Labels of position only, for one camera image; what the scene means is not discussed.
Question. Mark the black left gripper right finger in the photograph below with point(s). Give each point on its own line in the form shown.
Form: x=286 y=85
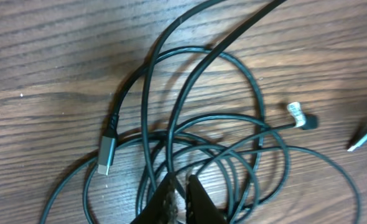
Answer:
x=199 y=207

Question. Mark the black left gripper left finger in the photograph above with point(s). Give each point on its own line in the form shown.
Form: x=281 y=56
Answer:
x=162 y=208

